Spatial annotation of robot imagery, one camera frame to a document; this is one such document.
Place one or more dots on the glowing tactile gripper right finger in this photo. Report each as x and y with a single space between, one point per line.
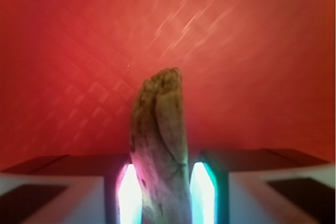
262 186

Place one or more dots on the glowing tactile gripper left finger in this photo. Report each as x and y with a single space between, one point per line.
71 189

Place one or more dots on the pale wood chip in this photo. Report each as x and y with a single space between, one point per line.
158 148

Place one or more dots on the orange plastic tray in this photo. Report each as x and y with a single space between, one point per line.
256 73

